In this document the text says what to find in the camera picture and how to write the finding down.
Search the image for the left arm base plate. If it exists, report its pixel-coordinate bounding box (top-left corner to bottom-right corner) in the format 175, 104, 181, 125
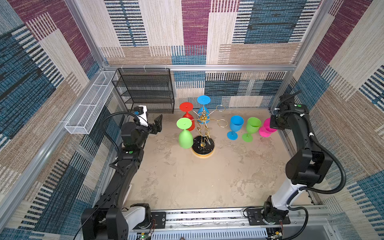
134, 212, 167, 231

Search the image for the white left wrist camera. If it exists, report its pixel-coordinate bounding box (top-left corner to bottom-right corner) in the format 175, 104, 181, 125
133, 105, 149, 127

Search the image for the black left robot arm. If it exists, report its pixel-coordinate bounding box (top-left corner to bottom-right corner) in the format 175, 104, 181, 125
79, 111, 163, 240

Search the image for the aluminium front rail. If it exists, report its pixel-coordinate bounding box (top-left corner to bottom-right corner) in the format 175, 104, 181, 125
74, 206, 340, 240

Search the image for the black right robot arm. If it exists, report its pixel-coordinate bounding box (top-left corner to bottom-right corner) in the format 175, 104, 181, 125
262, 93, 347, 225

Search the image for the pink wine glass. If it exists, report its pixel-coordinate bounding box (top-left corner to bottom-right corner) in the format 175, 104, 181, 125
259, 118, 277, 138

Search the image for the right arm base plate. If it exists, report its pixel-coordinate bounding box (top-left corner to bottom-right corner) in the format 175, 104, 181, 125
243, 207, 291, 226

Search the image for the blue wine glass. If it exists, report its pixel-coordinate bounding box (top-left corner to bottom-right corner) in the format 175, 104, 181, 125
197, 95, 211, 115
227, 116, 244, 141

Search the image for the red wine glass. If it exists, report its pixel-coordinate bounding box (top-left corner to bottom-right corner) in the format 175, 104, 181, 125
180, 102, 195, 132

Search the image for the gold wine glass rack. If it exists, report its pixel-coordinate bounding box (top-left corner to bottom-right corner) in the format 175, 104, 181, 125
192, 105, 229, 159

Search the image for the green wine glass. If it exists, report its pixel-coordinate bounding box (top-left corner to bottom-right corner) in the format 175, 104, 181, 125
242, 117, 262, 143
177, 118, 194, 149

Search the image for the black mesh shelf rack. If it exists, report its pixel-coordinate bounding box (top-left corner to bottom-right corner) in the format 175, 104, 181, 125
112, 68, 175, 114

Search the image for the white wire mesh basket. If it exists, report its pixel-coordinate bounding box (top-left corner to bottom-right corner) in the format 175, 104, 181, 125
65, 71, 115, 135

